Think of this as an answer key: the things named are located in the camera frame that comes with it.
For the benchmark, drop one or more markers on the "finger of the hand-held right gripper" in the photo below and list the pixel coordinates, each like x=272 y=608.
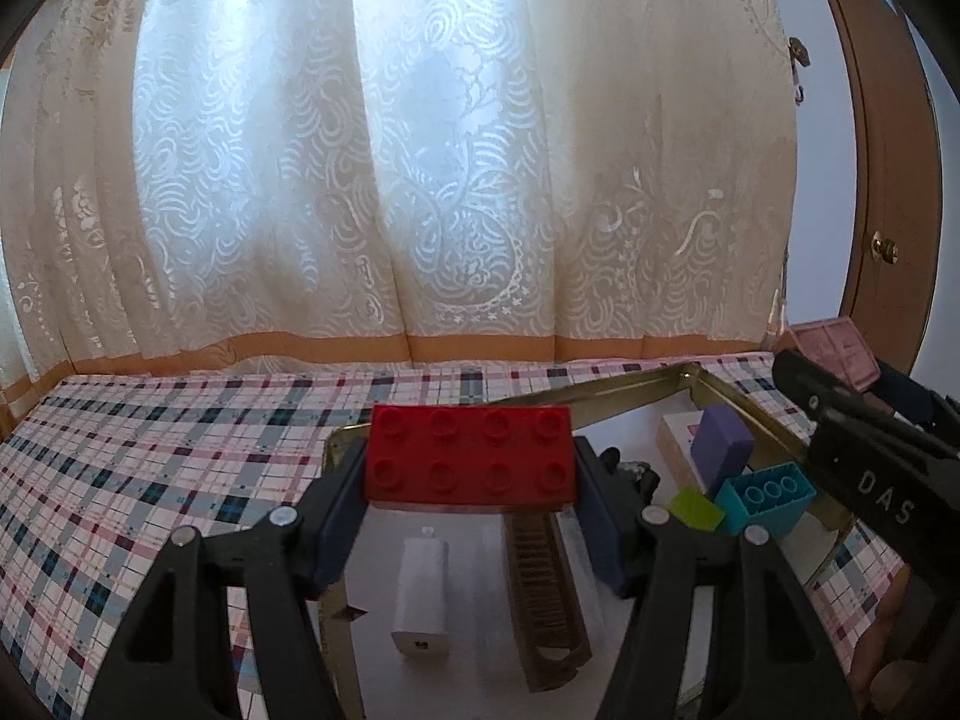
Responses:
x=919 y=405
x=806 y=379

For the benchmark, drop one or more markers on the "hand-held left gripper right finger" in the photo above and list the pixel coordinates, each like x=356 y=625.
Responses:
x=604 y=532

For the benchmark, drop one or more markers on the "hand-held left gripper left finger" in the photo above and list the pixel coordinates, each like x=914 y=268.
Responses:
x=341 y=532

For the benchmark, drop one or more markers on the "pink card box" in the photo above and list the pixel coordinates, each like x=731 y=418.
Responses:
x=832 y=345

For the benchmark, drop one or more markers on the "black lace hair clip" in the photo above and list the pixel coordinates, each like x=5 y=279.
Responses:
x=637 y=476

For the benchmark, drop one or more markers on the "gold metal tin box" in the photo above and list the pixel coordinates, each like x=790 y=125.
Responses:
x=375 y=615

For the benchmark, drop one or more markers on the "brown comb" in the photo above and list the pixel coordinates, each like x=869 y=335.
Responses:
x=540 y=600

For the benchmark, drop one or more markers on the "green building block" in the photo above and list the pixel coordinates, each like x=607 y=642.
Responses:
x=697 y=510

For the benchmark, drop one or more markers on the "white charger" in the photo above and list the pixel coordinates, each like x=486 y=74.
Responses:
x=420 y=592

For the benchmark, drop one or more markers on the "purple block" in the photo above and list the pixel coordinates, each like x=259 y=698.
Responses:
x=720 y=442

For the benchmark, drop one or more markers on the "white box with red label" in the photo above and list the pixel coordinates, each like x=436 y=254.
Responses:
x=675 y=442

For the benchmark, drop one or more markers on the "teal printed building block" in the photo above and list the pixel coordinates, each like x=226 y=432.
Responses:
x=772 y=502

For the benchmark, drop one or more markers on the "red building block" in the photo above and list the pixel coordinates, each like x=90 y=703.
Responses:
x=465 y=457

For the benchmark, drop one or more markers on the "person's right hand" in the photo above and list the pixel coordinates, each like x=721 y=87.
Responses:
x=881 y=637

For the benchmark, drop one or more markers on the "brass door knob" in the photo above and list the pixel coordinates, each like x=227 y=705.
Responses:
x=885 y=249

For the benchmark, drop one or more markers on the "plaid sheet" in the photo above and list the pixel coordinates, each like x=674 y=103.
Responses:
x=150 y=450

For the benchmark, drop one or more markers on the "wooden door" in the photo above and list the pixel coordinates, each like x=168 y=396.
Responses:
x=885 y=127

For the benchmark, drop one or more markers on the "metal curtain tieback hook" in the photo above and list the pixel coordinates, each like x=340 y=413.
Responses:
x=799 y=64

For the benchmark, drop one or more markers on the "cream patterned curtain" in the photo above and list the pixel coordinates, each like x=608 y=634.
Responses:
x=375 y=165

